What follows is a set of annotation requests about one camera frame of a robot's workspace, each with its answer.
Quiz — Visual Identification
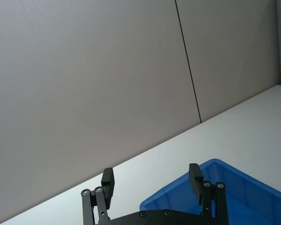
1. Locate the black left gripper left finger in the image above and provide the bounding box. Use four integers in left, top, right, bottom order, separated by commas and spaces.
81, 167, 115, 225

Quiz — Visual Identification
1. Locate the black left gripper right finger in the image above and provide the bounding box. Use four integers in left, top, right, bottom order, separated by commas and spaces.
188, 163, 229, 225

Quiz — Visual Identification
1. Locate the blue plastic bin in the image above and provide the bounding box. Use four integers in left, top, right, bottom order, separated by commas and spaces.
139, 158, 281, 225

